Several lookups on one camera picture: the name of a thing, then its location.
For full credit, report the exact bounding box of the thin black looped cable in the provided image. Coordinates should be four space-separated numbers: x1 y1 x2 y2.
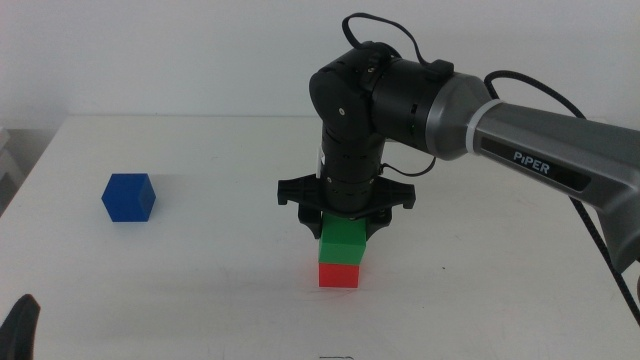
341 12 432 67

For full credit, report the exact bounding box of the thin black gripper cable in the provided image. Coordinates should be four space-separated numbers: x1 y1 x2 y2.
378 156 438 178

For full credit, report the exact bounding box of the green cube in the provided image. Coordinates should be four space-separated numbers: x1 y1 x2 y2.
318 213 368 266

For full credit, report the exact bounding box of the red cube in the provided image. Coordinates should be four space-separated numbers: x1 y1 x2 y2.
318 262 361 290

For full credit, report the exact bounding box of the thick black braided cable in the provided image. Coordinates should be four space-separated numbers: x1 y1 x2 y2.
483 69 640 327

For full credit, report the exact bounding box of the blue cube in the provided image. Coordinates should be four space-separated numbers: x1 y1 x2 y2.
101 173 157 223

